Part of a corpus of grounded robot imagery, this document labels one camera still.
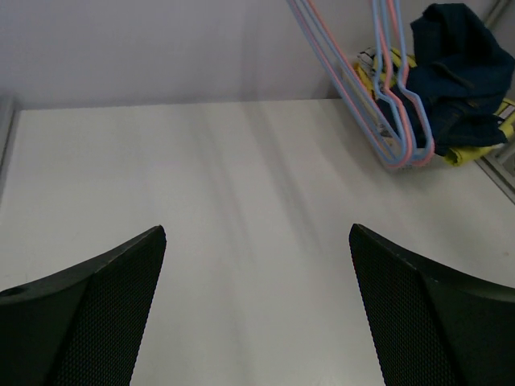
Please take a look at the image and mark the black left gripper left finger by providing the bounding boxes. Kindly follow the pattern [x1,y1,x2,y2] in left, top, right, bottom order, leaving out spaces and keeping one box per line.
[1,225,166,385]

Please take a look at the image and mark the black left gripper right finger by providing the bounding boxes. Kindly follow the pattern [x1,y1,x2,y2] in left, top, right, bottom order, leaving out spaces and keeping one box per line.
[349,224,514,385]

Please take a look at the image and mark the pink hanger of navy trousers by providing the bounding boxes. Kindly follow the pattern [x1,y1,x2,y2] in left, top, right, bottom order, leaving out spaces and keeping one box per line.
[388,0,435,167]

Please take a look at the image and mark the blue hanger of yellow trousers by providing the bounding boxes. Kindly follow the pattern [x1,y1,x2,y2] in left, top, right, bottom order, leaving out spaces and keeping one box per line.
[286,0,403,166]

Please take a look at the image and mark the blue hanger of olive trousers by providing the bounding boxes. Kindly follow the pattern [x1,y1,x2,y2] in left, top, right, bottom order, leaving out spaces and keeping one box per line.
[380,1,435,167]

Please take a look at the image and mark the blue hanger of print trousers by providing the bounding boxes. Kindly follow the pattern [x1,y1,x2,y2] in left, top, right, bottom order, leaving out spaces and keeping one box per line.
[370,1,406,168]

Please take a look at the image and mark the navy blue trousers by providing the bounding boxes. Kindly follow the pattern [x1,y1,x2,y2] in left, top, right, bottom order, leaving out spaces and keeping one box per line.
[406,3,514,156]

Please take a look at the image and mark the olive green trousers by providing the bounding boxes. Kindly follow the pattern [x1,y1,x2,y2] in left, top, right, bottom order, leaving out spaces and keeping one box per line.
[353,59,514,166]

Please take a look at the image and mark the black white print trousers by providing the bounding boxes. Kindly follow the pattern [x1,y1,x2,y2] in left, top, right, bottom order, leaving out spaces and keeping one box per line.
[357,47,376,78]

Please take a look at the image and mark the aluminium frame left post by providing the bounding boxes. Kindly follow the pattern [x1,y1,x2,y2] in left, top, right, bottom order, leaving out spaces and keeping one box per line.
[0,94,21,197]

